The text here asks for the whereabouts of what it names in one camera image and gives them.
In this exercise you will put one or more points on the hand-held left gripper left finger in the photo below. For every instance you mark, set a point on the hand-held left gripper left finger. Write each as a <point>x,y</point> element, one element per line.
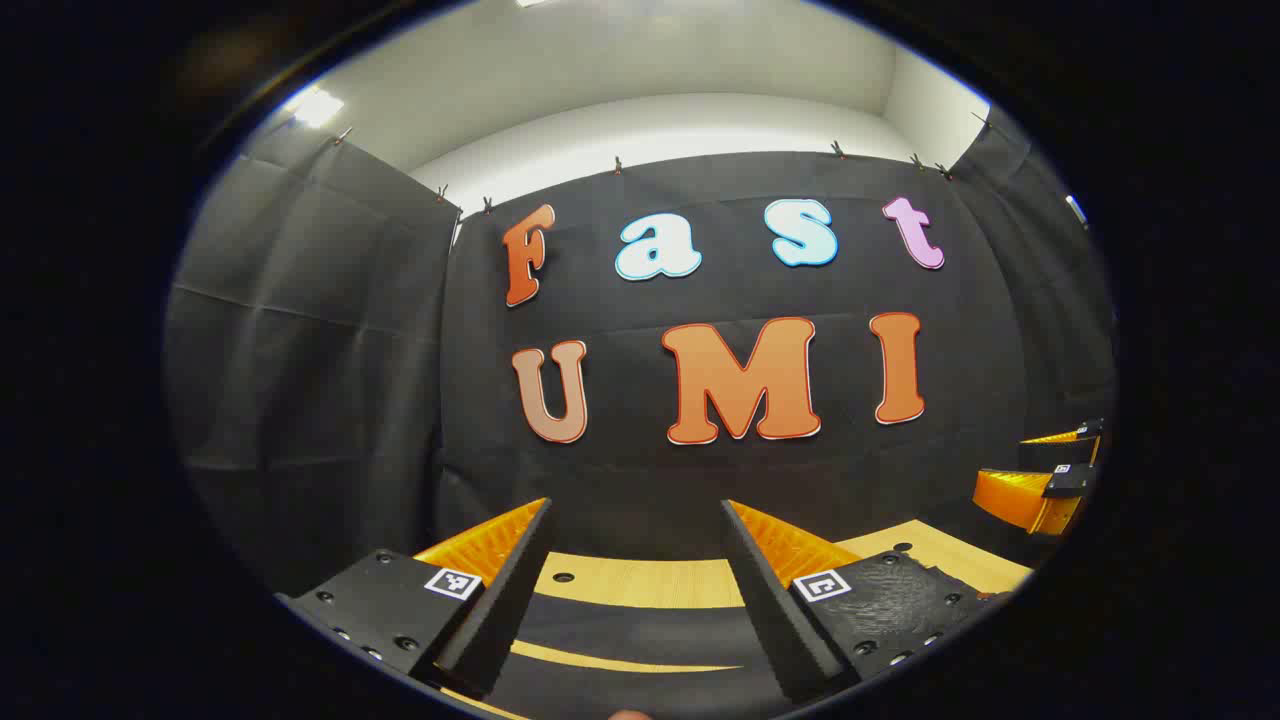
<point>510,610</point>

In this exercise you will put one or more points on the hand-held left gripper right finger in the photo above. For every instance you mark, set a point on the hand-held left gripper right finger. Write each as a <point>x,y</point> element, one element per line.
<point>775,610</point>

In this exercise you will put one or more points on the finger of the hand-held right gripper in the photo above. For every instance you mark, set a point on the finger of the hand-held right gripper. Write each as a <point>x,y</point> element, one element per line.
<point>1060,452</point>
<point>1010,495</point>

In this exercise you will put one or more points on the dark grey jeans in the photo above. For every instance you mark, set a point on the dark grey jeans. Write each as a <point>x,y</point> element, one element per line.
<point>640,630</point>

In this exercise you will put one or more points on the row of metal cloth clips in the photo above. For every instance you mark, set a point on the row of metal cloth clips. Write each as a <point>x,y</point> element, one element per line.
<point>618,164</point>

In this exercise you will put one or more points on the ceiling light panel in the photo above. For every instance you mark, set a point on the ceiling light panel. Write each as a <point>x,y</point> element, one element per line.
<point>315,107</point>

